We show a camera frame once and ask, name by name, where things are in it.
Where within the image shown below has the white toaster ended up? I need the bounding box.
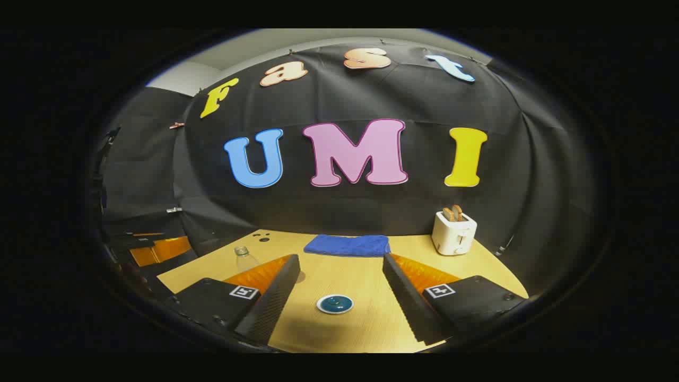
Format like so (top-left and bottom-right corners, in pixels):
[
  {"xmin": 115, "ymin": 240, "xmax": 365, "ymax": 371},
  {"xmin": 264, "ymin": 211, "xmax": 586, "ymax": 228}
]
[{"xmin": 431, "ymin": 210, "xmax": 478, "ymax": 256}]

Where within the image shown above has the clear plastic water bottle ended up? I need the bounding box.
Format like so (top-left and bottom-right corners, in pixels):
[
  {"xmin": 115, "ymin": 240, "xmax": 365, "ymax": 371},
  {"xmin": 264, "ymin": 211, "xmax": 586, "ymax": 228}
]
[{"xmin": 234, "ymin": 246, "xmax": 260, "ymax": 272}]

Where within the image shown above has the black backdrop cloth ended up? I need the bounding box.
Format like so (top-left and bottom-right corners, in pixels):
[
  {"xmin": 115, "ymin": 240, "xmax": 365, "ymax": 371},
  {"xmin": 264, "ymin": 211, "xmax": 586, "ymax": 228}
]
[{"xmin": 93, "ymin": 42, "xmax": 597, "ymax": 298}]

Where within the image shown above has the blue folded towel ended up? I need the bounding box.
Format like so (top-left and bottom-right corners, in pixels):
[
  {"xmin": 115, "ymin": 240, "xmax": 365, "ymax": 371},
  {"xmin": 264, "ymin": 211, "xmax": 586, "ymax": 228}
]
[{"xmin": 304, "ymin": 234, "xmax": 391, "ymax": 257}]

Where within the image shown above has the white teacup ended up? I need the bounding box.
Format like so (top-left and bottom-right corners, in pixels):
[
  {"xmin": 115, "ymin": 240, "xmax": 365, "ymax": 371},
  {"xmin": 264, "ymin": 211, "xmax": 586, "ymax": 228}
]
[{"xmin": 316, "ymin": 294, "xmax": 354, "ymax": 315}]

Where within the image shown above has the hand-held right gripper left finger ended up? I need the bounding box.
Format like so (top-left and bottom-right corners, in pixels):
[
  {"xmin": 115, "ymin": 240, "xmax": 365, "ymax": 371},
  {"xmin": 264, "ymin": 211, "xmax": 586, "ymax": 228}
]
[{"xmin": 168, "ymin": 254, "xmax": 301, "ymax": 352}]

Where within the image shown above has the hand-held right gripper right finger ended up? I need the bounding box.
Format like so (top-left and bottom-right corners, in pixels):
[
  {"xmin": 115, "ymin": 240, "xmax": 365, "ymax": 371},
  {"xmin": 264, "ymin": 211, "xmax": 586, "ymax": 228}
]
[{"xmin": 382, "ymin": 253, "xmax": 529, "ymax": 347}]

